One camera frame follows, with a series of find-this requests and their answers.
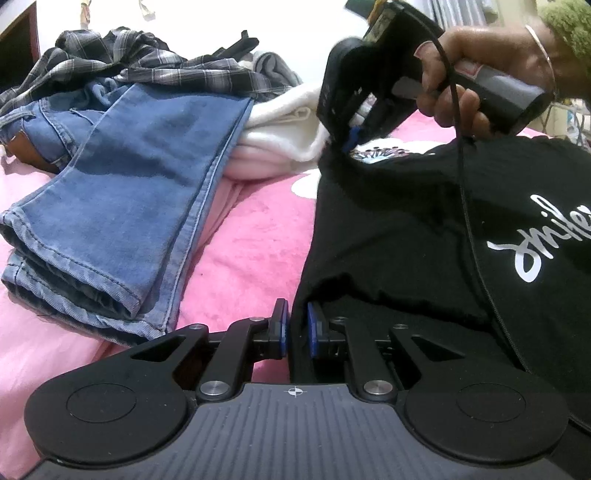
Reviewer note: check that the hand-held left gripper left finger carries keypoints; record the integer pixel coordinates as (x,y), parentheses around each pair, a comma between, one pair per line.
(282,330)

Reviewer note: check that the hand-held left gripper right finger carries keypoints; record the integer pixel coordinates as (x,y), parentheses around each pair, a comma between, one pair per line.
(313,330)

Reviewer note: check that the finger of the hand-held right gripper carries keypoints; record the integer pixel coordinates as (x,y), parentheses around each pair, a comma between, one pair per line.
(354,141)

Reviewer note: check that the black t-shirt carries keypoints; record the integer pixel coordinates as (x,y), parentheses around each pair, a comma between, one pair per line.
(415,221)

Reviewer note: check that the person's right hand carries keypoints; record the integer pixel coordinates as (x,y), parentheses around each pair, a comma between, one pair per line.
(498,46)

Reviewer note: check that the cream white sweater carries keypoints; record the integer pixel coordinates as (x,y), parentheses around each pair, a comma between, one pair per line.
(277,134)

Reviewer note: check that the pink floral blanket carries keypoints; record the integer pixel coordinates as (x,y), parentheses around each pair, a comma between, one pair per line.
(263,240)

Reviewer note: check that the grey curtain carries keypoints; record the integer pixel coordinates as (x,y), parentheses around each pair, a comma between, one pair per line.
(485,11)

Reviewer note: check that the blue jeans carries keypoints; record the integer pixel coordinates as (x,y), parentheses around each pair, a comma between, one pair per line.
(138,184)

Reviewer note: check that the grey plaid shirt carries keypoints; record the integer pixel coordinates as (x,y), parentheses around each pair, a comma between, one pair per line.
(138,64)

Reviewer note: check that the pale pink quilt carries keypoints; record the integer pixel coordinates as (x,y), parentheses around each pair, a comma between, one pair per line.
(55,369)

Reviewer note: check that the wooden headboard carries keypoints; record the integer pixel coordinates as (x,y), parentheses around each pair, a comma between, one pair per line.
(16,46)

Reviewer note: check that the torn wall sticker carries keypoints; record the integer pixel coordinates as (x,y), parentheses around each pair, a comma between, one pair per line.
(147,9)

